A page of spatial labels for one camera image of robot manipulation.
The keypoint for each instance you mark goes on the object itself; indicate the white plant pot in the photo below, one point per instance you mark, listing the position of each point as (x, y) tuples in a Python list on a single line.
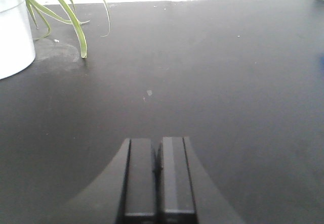
[(17, 47)]

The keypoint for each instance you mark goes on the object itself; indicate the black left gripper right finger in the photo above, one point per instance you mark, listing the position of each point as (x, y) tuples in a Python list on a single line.
[(175, 197)]

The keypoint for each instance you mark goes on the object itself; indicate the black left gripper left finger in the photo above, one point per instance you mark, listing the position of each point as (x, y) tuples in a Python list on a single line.
[(138, 202)]

